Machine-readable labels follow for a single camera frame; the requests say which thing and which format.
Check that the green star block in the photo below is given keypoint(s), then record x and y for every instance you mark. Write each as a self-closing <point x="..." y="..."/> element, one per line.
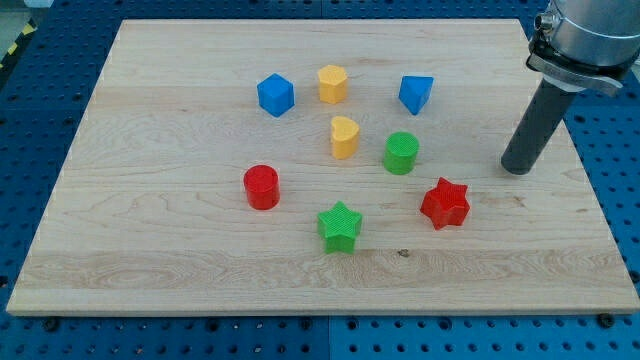
<point x="339" y="227"/>

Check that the blue cube block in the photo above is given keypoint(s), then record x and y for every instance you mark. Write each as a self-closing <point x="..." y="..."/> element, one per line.
<point x="276" y="95"/>

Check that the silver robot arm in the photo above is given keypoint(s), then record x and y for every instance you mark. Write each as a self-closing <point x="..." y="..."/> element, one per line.
<point x="586" y="44"/>

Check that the red star block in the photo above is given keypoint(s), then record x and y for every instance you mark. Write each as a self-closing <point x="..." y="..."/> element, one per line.
<point x="446" y="204"/>

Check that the red cylinder block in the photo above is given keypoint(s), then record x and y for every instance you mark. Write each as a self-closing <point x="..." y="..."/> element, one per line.
<point x="261" y="183"/>

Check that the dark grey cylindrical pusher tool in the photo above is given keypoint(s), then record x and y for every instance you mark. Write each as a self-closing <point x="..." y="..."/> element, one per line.
<point x="539" y="122"/>

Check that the yellow hexagon block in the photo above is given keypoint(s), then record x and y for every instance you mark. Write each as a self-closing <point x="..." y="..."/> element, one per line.
<point x="332" y="84"/>

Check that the yellow heart block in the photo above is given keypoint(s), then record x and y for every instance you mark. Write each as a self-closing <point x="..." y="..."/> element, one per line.
<point x="344" y="137"/>

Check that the green cylinder block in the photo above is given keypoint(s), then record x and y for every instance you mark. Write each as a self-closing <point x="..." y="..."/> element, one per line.
<point x="401" y="149"/>

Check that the blue triangle block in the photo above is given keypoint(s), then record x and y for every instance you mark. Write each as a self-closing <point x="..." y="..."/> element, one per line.
<point x="414" y="92"/>

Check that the light wooden board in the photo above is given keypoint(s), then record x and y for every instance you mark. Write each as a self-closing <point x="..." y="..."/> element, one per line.
<point x="149" y="215"/>

